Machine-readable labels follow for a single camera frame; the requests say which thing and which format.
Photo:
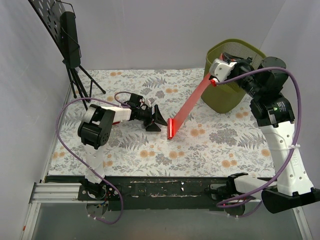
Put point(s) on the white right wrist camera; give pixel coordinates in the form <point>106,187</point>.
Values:
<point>220,69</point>

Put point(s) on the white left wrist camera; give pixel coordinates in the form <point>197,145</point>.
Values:
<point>150,100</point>

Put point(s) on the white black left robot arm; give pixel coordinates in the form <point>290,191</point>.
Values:
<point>95,130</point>

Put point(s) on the floral patterned table mat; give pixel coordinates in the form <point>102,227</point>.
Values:
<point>208,144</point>

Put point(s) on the green plastic trash bin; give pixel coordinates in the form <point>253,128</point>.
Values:
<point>224,98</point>

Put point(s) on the black music stand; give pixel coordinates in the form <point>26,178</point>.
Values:
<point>59,19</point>

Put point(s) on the red trash bag roll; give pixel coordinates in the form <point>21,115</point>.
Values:
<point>174,124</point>

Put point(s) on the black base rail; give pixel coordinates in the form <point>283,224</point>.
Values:
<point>153,193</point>

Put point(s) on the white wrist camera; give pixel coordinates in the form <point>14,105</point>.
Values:
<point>220,69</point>
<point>150,100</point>

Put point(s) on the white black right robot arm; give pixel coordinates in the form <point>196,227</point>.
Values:
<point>275,118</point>

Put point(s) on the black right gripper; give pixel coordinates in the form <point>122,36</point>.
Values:
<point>230,59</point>

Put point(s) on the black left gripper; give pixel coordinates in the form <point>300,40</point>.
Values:
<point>150,117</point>

